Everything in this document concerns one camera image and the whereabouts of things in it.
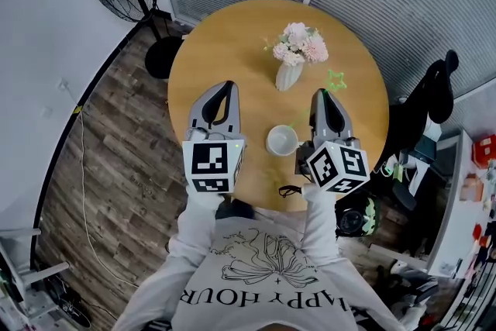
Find person's left forearm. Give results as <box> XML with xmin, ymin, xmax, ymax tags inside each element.
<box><xmin>168</xmin><ymin>189</ymin><xmax>226</xmax><ymax>264</ymax></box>

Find white floor cable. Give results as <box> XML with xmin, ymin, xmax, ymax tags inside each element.
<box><xmin>77</xmin><ymin>110</ymin><xmax>140</xmax><ymax>290</ymax></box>

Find orange box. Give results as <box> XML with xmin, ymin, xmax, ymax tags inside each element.
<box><xmin>460</xmin><ymin>173</ymin><xmax>484</xmax><ymax>202</ymax></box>

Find black high-back office chair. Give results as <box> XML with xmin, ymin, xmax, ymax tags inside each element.
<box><xmin>387</xmin><ymin>49</ymin><xmax>460</xmax><ymax>136</ymax></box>

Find pink flower bouquet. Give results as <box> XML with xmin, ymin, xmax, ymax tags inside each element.
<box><xmin>263</xmin><ymin>22</ymin><xmax>329</xmax><ymax>67</ymax></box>

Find black strap loop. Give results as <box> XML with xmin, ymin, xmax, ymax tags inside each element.
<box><xmin>277</xmin><ymin>184</ymin><xmax>303</xmax><ymax>199</ymax></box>

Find round wooden table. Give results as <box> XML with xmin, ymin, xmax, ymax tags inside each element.
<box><xmin>167</xmin><ymin>0</ymin><xmax>391</xmax><ymax>212</ymax></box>

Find green star stirrer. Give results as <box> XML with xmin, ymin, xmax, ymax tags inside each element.
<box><xmin>286</xmin><ymin>68</ymin><xmax>347</xmax><ymax>128</ymax></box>

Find person's right forearm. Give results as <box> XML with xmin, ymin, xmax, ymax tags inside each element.
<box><xmin>301</xmin><ymin>184</ymin><xmax>342</xmax><ymax>264</ymax></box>

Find red gift box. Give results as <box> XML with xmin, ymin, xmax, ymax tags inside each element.
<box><xmin>471</xmin><ymin>133</ymin><xmax>496</xmax><ymax>170</ymax></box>

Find person's legs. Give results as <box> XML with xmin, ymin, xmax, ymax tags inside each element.
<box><xmin>215</xmin><ymin>197</ymin><xmax>257</xmax><ymax>222</ymax></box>

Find green and black helmet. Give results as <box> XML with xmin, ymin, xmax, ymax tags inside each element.
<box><xmin>335</xmin><ymin>193</ymin><xmax>381</xmax><ymax>240</ymax></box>

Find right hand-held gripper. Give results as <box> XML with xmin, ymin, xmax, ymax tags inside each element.
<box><xmin>295</xmin><ymin>88</ymin><xmax>370</xmax><ymax>195</ymax></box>

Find black sneaker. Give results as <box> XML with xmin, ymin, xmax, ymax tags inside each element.
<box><xmin>57</xmin><ymin>298</ymin><xmax>92</xmax><ymax>329</ymax></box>

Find white shelf rack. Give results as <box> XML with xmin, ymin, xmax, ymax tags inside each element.
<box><xmin>0</xmin><ymin>228</ymin><xmax>71</xmax><ymax>331</ymax></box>

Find person's white printed sweatshirt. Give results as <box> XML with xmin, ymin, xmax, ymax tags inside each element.
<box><xmin>112</xmin><ymin>216</ymin><xmax>396</xmax><ymax>331</ymax></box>

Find white ribbed vase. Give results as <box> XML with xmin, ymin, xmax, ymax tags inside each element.
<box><xmin>274</xmin><ymin>61</ymin><xmax>305</xmax><ymax>92</ymax></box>

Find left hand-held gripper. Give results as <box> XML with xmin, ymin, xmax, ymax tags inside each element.
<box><xmin>181</xmin><ymin>80</ymin><xmax>247</xmax><ymax>195</ymax></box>

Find white mug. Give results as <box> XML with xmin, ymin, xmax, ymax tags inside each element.
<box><xmin>265</xmin><ymin>124</ymin><xmax>301</xmax><ymax>157</ymax></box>

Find white desk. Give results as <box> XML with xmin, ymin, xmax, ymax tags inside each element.
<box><xmin>367</xmin><ymin>129</ymin><xmax>496</xmax><ymax>280</ymax></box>

